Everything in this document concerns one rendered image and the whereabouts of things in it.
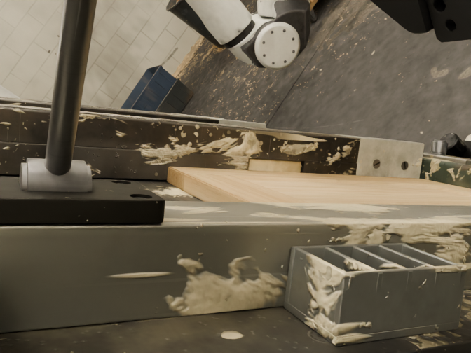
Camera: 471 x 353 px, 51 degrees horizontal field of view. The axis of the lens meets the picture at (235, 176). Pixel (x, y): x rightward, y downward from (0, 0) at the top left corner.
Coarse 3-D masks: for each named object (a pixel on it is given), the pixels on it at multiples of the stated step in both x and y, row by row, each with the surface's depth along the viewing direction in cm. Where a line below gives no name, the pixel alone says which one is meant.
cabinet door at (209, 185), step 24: (168, 168) 57; (192, 168) 58; (192, 192) 50; (216, 192) 45; (240, 192) 44; (264, 192) 45; (288, 192) 49; (312, 192) 50; (336, 192) 52; (360, 192) 54; (384, 192) 57; (408, 192) 59; (432, 192) 62; (456, 192) 63
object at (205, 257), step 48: (0, 240) 17; (48, 240) 18; (96, 240) 19; (144, 240) 19; (192, 240) 20; (240, 240) 21; (288, 240) 22; (336, 240) 24; (384, 240) 25; (432, 240) 27; (0, 288) 17; (48, 288) 18; (96, 288) 19; (144, 288) 20; (192, 288) 21; (240, 288) 22
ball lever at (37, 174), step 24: (72, 0) 15; (96, 0) 16; (72, 24) 16; (72, 48) 16; (72, 72) 17; (72, 96) 17; (72, 120) 18; (48, 144) 18; (72, 144) 19; (24, 168) 19; (48, 168) 19; (72, 168) 20
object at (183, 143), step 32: (0, 128) 49; (32, 128) 51; (96, 128) 53; (128, 128) 55; (160, 128) 56; (192, 128) 58; (224, 128) 60; (256, 128) 62; (0, 160) 50; (96, 160) 54; (128, 160) 55; (160, 160) 57; (192, 160) 59; (224, 160) 61; (320, 160) 67; (352, 160) 69; (384, 160) 72; (416, 160) 75
